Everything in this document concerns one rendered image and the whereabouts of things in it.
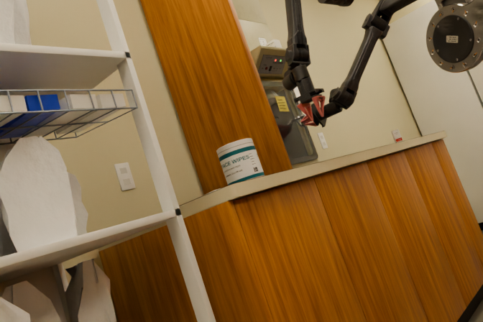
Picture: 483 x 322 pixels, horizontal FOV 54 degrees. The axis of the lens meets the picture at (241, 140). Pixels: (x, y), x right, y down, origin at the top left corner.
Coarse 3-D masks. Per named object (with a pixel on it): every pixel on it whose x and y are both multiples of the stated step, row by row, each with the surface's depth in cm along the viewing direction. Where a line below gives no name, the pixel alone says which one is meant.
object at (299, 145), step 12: (264, 84) 215; (276, 84) 222; (288, 96) 226; (276, 108) 215; (288, 108) 223; (276, 120) 212; (288, 120) 219; (300, 120) 227; (288, 132) 215; (300, 132) 223; (288, 144) 212; (300, 144) 219; (312, 144) 226; (288, 156) 208; (300, 156) 216; (312, 156) 223
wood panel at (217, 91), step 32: (160, 0) 228; (192, 0) 215; (224, 0) 204; (160, 32) 230; (192, 32) 217; (224, 32) 205; (192, 64) 219; (224, 64) 207; (192, 96) 220; (224, 96) 208; (256, 96) 198; (192, 128) 222; (224, 128) 210; (256, 128) 199; (288, 160) 193
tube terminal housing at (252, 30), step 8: (248, 24) 225; (256, 24) 231; (264, 24) 237; (248, 32) 223; (256, 32) 228; (264, 32) 234; (248, 40) 220; (256, 40) 225; (264, 80) 218; (272, 80) 223; (280, 80) 229; (312, 160) 224
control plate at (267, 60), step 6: (264, 60) 210; (270, 60) 213; (276, 60) 217; (282, 60) 221; (264, 66) 212; (276, 66) 219; (282, 66) 223; (258, 72) 210; (264, 72) 214; (270, 72) 217; (276, 72) 221
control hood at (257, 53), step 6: (258, 48) 205; (264, 48) 206; (270, 48) 210; (276, 48) 213; (282, 48) 217; (252, 54) 207; (258, 54) 205; (264, 54) 208; (270, 54) 211; (276, 54) 215; (282, 54) 219; (258, 60) 207; (258, 66) 208; (288, 66) 227; (282, 72) 225
